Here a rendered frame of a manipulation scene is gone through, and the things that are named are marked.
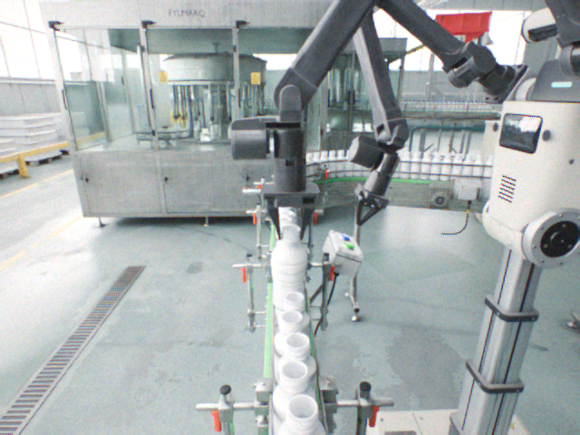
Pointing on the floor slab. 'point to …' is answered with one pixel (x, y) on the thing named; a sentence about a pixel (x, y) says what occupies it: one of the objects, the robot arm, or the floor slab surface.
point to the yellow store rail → (28, 156)
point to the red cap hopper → (466, 31)
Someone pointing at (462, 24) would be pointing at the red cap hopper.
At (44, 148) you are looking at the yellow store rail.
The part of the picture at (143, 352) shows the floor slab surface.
